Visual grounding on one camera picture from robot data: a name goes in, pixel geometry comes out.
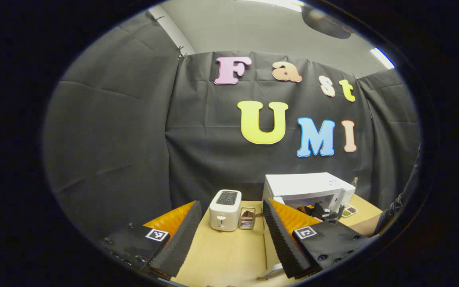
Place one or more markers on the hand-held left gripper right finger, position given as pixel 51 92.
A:
pixel 283 243

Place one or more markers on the dark blurry object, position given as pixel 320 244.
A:
pixel 325 24

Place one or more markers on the brown utensil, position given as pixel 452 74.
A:
pixel 249 215

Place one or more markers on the white microwave oven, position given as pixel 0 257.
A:
pixel 305 185

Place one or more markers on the long ceiling light panel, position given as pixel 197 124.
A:
pixel 277 4

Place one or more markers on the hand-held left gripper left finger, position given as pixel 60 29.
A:
pixel 177 243

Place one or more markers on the white tray with seeds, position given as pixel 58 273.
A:
pixel 349 210

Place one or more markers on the small ceiling light panel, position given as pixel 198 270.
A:
pixel 382 57

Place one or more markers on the black backdrop cloth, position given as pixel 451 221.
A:
pixel 126 139

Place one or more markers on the white toaster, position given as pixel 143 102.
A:
pixel 224 211

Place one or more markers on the clear plastic bottle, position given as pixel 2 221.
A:
pixel 354 182

